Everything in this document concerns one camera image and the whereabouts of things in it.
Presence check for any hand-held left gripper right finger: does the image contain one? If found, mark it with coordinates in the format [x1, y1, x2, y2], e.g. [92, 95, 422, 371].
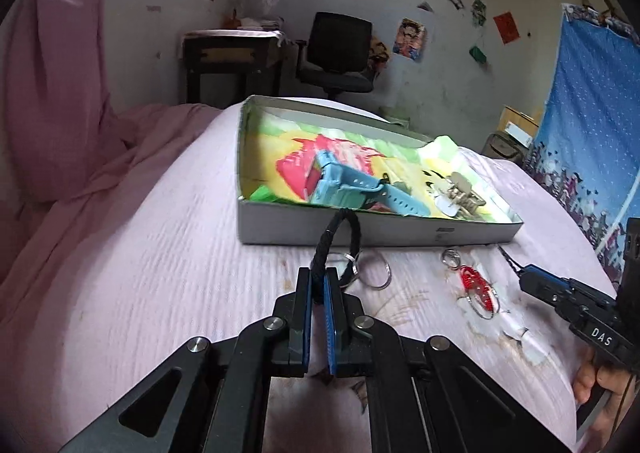
[322, 268, 574, 453]

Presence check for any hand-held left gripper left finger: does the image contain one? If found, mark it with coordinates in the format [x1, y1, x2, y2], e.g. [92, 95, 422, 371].
[60, 267, 314, 453]

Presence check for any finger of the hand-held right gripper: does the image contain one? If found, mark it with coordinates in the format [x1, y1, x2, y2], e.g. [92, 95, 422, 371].
[526, 265, 620, 306]
[519, 275, 588, 320]

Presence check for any black braided bracelet with rings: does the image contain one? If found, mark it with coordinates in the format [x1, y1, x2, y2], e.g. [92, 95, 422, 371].
[310, 209, 392, 290]

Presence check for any grey cardboard box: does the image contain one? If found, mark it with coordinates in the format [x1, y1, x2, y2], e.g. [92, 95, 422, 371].
[236, 94, 524, 248]

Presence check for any beige hair claw clip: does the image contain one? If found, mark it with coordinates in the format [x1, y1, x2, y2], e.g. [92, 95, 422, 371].
[432, 172, 487, 220]

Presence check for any blue smartwatch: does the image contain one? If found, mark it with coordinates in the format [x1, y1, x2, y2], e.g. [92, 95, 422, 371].
[306, 134, 432, 218]

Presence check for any person's right hand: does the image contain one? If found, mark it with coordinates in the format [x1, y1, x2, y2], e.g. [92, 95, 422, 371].
[572, 347, 637, 415]

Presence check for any blue printed fabric wardrobe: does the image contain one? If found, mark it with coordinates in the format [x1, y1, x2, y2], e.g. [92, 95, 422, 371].
[522, 3, 640, 284]

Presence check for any colourful paper box lining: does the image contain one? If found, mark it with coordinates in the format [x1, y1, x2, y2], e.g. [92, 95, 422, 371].
[244, 108, 512, 224]

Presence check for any red diamond paper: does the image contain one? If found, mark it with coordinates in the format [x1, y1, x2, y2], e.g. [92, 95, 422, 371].
[492, 11, 522, 46]

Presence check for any dark wooden desk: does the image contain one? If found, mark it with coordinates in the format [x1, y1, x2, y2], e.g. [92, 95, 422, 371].
[181, 29, 286, 106]

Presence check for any black office chair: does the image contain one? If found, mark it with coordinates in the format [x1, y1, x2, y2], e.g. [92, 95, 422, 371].
[294, 12, 377, 103]

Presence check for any stack of books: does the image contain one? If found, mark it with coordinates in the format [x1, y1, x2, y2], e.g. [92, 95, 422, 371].
[230, 18, 281, 32]

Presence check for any pink curtain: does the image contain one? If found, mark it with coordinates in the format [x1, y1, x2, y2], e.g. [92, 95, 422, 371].
[0, 0, 143, 206]

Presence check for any red keychain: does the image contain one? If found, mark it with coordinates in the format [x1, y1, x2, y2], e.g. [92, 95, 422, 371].
[441, 247, 501, 320]

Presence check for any red cartoon wall sticker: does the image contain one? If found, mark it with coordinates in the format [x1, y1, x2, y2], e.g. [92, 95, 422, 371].
[367, 35, 391, 79]

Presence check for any cartoon wall poster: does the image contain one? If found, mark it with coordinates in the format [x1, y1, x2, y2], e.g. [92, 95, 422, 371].
[392, 18, 429, 62]

